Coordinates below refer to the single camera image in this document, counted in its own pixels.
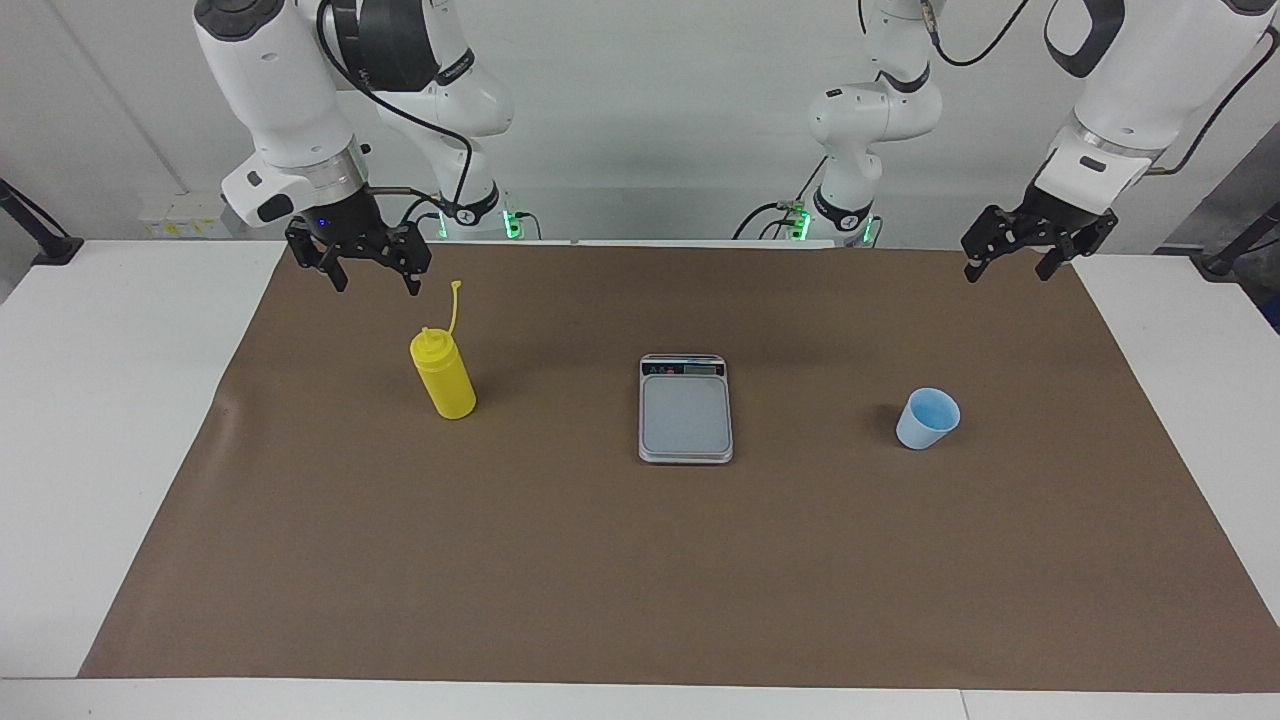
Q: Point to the white wall socket box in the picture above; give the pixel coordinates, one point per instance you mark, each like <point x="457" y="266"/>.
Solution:
<point x="185" y="215"/>

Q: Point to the black clamp stand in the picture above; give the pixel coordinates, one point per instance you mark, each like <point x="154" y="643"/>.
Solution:
<point x="45" y="240"/>
<point x="1235" y="250"/>

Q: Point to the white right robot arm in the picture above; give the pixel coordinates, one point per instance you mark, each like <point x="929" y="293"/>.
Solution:
<point x="270" y="90"/>

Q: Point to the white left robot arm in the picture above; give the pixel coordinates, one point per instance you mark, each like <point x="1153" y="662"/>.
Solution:
<point x="1130" y="90"/>

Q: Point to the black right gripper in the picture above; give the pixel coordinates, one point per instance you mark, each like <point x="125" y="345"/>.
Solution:
<point x="350" y="225"/>

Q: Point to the blue plastic cup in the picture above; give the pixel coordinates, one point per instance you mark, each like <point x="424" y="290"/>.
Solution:
<point x="925" y="420"/>

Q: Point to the brown table mat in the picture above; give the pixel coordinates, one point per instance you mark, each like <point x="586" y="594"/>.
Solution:
<point x="600" y="570"/>

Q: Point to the yellow squeeze bottle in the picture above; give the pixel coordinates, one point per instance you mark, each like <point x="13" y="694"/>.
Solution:
<point x="445" y="380"/>

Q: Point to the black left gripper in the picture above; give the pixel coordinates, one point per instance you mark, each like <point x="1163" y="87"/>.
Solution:
<point x="1055" y="215"/>

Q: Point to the silver digital kitchen scale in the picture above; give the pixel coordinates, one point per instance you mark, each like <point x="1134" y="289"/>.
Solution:
<point x="685" y="415"/>

